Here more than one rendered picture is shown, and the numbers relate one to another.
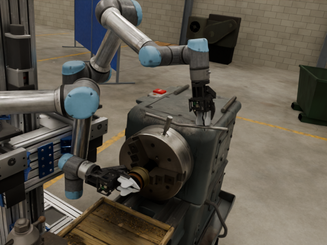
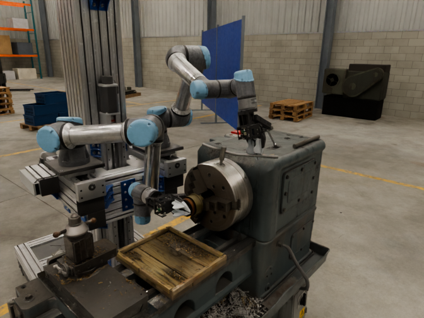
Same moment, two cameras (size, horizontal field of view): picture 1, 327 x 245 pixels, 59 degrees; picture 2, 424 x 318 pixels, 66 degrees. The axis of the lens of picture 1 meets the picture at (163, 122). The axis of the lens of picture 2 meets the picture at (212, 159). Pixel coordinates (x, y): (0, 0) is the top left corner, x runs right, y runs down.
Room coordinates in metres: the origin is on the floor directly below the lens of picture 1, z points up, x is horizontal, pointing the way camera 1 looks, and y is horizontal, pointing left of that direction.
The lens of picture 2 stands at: (-0.19, -0.39, 1.69)
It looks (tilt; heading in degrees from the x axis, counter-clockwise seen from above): 18 degrees down; 18
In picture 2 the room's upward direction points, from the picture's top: 1 degrees clockwise
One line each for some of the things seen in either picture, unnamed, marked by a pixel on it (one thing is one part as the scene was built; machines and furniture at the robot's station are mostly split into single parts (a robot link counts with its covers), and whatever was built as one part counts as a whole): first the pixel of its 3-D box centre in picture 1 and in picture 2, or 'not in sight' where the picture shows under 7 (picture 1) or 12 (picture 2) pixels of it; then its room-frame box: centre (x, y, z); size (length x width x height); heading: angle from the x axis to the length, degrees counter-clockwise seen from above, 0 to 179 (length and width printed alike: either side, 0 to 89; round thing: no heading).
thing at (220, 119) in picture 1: (184, 135); (260, 175); (1.50, -0.13, 1.06); 0.59 x 0.48 x 0.39; 157
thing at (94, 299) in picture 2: not in sight; (89, 282); (0.56, 0.28, 0.95); 0.43 x 0.17 x 0.05; 67
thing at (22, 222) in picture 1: (22, 224); (74, 218); (0.59, 0.33, 1.17); 0.04 x 0.04 x 0.03
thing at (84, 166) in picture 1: (88, 170); (151, 196); (1.00, 0.28, 1.08); 0.08 x 0.05 x 0.08; 156
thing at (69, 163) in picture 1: (73, 165); (141, 192); (1.03, 0.35, 1.08); 0.11 x 0.08 x 0.09; 66
